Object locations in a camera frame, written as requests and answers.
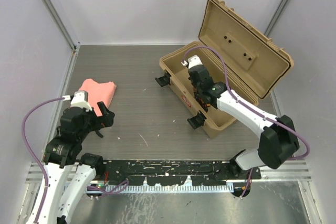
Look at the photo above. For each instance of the pink folded cloth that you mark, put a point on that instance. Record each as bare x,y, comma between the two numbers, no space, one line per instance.
98,92

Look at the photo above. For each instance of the aluminium frame rail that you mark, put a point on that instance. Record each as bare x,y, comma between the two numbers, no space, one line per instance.
289,171

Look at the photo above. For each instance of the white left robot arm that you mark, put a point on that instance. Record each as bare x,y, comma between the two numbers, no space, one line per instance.
56,202

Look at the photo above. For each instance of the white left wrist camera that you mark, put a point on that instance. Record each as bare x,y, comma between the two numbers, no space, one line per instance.
80,100

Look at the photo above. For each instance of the black handled pliers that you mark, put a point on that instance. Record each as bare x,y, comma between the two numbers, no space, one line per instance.
98,134

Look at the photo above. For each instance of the tan plastic tool case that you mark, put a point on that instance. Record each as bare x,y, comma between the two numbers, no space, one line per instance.
233,51

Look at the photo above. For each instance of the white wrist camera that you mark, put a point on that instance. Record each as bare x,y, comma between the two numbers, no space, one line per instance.
80,100
192,62

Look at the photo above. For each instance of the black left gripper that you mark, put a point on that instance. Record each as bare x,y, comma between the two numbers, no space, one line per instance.
107,118

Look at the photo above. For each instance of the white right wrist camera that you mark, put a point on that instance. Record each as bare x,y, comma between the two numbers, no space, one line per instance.
192,62

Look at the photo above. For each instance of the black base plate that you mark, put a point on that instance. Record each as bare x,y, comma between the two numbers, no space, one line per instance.
169,173

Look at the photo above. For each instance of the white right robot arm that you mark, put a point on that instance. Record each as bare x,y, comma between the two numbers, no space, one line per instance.
277,139

